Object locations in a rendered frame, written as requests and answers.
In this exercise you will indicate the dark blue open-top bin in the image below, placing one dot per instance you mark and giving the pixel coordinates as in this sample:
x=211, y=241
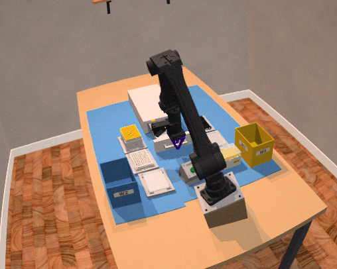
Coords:
x=122, y=187

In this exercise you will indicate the blue bench mat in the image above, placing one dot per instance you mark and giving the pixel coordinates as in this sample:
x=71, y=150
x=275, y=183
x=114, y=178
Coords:
x=105, y=123

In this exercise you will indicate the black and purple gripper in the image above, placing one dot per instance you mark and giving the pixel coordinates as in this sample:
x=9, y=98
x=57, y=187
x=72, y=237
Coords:
x=176, y=137

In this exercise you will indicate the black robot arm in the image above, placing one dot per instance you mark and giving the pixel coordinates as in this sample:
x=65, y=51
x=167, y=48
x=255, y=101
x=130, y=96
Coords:
x=175, y=98

